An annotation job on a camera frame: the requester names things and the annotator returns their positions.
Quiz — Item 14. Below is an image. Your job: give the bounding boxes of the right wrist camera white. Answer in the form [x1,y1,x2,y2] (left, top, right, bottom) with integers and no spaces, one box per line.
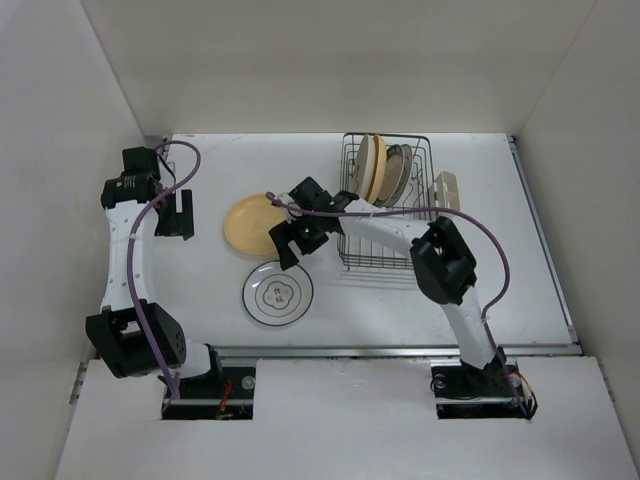
[271,193,299,211]

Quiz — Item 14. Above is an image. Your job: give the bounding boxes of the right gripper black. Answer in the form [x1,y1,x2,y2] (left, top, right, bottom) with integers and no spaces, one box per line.
[269,210,330,270]

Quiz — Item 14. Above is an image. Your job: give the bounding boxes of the purple cable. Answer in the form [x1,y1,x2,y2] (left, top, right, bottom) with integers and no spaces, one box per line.
[264,191,533,417]
[127,139,203,401]

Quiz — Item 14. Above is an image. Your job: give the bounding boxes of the black wire dish rack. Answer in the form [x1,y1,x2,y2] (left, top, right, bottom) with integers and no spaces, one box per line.
[337,132,435,270]

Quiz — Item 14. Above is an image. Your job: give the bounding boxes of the aluminium rail side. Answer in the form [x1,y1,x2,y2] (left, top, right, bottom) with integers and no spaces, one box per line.
[507,135,582,351]

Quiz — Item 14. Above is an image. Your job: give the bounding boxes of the beige cutlery holder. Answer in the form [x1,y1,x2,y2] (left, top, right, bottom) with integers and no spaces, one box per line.
[430,171,460,211]

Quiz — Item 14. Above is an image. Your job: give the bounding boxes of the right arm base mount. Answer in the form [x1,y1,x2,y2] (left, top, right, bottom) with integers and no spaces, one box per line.
[430,360,538,420]

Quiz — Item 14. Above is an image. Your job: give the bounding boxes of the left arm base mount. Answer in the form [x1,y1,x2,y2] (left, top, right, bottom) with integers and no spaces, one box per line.
[161,359,257,421]

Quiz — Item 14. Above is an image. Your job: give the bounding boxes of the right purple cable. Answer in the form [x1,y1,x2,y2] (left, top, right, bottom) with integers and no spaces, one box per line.
[264,191,533,417]

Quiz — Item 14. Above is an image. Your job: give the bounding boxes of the yellow plate with drawing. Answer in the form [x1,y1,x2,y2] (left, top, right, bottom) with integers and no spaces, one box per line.
[223,194,287,256]

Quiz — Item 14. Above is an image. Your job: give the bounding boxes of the grey patterned plate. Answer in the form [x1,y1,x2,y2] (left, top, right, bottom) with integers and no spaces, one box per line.
[376,145,402,207]

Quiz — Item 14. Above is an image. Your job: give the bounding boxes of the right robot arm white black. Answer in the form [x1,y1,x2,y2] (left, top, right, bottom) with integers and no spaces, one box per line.
[266,177,509,397]

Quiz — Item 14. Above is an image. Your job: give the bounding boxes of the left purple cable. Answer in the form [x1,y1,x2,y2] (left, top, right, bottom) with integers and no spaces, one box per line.
[127,139,203,401]

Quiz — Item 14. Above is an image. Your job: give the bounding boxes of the cream plate leftmost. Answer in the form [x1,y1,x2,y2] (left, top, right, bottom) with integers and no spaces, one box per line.
[348,134,377,199]

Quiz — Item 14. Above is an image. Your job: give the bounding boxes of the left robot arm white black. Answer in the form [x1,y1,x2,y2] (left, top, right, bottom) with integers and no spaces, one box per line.
[85,147,224,397]

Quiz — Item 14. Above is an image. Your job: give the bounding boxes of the grey rimmed plate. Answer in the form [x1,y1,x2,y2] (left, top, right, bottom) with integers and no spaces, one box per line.
[385,144,413,207]

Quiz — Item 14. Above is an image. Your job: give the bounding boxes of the white plate black rings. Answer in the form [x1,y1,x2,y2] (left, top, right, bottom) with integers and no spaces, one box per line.
[241,259,315,329]

